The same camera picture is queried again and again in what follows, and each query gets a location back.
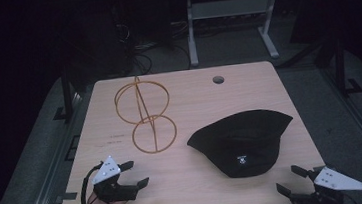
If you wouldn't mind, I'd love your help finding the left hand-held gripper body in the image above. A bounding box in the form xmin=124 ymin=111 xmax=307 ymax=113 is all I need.
xmin=89 ymin=153 xmax=140 ymax=204

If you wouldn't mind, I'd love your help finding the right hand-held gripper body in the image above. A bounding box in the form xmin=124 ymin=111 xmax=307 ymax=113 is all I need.
xmin=285 ymin=162 xmax=362 ymax=204

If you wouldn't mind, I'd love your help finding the gold wire hat stand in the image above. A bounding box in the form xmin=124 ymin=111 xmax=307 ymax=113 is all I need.
xmin=111 ymin=72 xmax=180 ymax=158

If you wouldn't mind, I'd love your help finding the black cap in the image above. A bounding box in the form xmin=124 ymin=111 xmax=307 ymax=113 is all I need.
xmin=183 ymin=105 xmax=299 ymax=183

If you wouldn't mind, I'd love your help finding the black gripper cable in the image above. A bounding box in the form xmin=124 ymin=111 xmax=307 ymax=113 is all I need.
xmin=77 ymin=162 xmax=108 ymax=204

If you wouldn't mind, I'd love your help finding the black metal stand post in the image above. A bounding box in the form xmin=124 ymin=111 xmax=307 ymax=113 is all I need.
xmin=47 ymin=56 xmax=76 ymax=123
xmin=329 ymin=29 xmax=362 ymax=98

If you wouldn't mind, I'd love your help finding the bundle of floor cables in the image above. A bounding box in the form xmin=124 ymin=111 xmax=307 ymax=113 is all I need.
xmin=112 ymin=15 xmax=194 ymax=79

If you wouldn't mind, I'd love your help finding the grey metal desk frame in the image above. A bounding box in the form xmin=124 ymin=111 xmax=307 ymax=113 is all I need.
xmin=183 ymin=0 xmax=286 ymax=69

